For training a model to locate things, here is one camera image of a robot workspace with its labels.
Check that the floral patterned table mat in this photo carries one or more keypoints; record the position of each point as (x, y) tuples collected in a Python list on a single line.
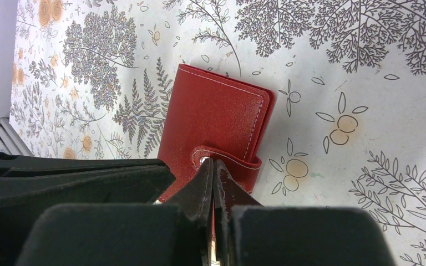
[(93, 80)]

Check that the red leather card holder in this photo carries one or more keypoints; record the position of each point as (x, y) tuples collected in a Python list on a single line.
[(214, 116)]

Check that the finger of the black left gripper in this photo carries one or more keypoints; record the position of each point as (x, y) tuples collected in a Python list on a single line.
[(25, 195), (18, 165)]

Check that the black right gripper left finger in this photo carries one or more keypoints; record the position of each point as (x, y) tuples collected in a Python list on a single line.
[(177, 232)]

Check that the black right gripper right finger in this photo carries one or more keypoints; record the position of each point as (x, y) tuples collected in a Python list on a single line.
[(248, 233)]

